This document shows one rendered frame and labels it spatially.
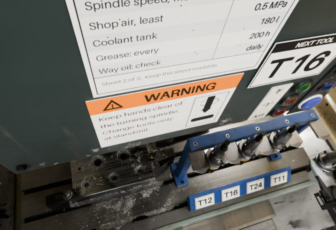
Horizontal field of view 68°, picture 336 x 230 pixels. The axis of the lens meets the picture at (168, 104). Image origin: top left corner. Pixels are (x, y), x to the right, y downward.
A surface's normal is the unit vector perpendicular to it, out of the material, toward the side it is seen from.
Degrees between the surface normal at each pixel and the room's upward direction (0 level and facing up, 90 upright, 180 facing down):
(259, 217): 7
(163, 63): 90
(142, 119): 90
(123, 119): 90
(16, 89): 90
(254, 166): 0
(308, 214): 24
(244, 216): 7
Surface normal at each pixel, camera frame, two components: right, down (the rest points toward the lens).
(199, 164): 0.10, -0.52
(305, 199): -0.30, -0.40
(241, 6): 0.28, 0.83
